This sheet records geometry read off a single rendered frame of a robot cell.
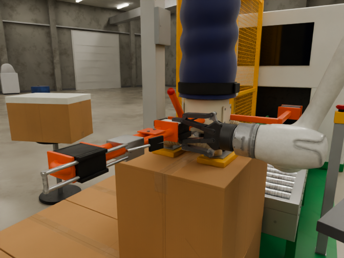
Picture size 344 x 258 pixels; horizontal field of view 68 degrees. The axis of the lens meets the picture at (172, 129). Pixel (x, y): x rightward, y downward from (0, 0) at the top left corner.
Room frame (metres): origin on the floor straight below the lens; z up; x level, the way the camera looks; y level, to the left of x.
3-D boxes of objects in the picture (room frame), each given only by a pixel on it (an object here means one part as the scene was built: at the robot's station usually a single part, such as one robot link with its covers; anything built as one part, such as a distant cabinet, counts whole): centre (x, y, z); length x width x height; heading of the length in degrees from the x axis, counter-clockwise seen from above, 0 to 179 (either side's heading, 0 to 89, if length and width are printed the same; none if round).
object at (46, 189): (0.51, 0.12, 1.08); 0.31 x 0.03 x 0.05; 148
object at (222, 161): (0.94, -0.22, 0.97); 0.34 x 0.10 x 0.05; 148
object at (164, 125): (0.78, 0.00, 1.07); 0.10 x 0.08 x 0.06; 58
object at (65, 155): (0.49, 0.19, 1.08); 0.08 x 0.07 x 0.05; 148
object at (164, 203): (0.99, -0.13, 0.75); 0.60 x 0.40 x 0.40; 149
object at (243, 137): (0.66, -0.20, 1.07); 0.09 x 0.06 x 0.09; 149
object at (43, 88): (7.80, 3.96, 0.39); 0.52 x 0.51 x 0.77; 40
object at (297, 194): (2.17, -1.20, 0.50); 2.31 x 0.05 x 0.19; 150
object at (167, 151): (1.05, -0.06, 0.97); 0.34 x 0.10 x 0.05; 148
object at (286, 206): (1.33, -0.33, 0.58); 0.70 x 0.03 x 0.06; 60
